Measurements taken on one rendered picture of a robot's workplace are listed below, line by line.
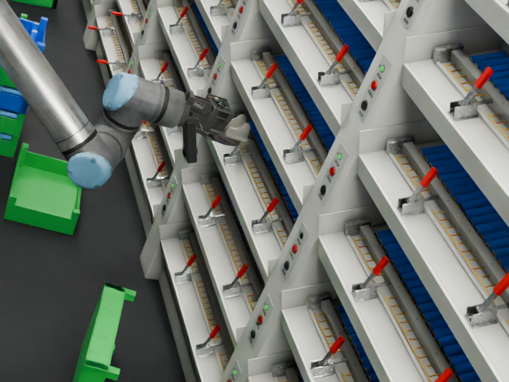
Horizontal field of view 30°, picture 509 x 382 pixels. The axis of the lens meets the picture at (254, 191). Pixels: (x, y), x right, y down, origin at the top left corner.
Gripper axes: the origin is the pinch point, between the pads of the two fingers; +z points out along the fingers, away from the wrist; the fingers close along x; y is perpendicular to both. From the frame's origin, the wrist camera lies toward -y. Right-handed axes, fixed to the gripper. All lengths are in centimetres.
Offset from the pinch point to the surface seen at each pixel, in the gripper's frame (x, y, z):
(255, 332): -48, -19, -2
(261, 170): -8.4, -2.1, 2.4
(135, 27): 111, -26, 1
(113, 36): 140, -43, 5
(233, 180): -7.1, -7.4, -2.2
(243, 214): -20.3, -7.9, -3.0
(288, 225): -29.9, -2.0, 2.7
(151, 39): 88, -19, 0
